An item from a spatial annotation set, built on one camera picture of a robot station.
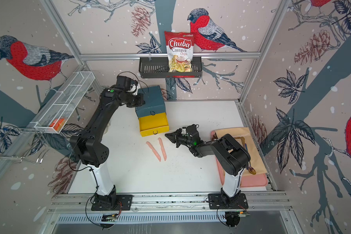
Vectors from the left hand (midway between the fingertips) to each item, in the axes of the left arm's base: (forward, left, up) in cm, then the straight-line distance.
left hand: (147, 98), depth 84 cm
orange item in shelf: (-22, +37, +6) cm, 44 cm away
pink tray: (-38, -63, -28) cm, 78 cm away
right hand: (-16, -10, -14) cm, 23 cm away
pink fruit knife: (-20, -3, -28) cm, 35 cm away
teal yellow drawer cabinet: (-5, -2, -10) cm, 11 cm away
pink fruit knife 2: (-19, -8, -28) cm, 35 cm away
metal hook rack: (-34, +46, +9) cm, 58 cm away
